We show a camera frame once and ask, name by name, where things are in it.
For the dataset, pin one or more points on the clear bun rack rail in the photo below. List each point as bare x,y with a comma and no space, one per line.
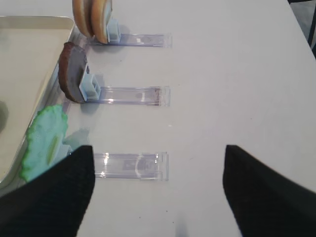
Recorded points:
138,40

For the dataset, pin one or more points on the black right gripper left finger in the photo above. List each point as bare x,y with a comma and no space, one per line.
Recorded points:
53,204

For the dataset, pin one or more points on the clear lettuce rack rail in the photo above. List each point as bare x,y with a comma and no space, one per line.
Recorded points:
142,166

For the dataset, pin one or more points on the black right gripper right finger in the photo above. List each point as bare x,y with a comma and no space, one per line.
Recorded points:
265,203

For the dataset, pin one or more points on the light blue bun pusher block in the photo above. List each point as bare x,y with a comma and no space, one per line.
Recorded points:
113,31

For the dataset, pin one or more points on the standing green lettuce leaf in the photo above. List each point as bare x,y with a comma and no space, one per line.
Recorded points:
44,139

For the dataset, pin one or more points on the bun slice near tray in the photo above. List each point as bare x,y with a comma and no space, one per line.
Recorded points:
82,16

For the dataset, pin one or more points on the light blue patty pusher block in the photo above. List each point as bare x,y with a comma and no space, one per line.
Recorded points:
89,86

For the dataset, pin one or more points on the clear patty rack rail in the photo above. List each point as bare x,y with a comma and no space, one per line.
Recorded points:
151,96

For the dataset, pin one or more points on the light blue lettuce pusher block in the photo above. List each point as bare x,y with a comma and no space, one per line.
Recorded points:
62,152

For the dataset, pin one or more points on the standing brown meat patty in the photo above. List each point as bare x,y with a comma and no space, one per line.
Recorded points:
72,62

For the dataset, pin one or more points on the white rectangular tray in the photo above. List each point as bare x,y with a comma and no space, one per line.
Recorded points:
29,51

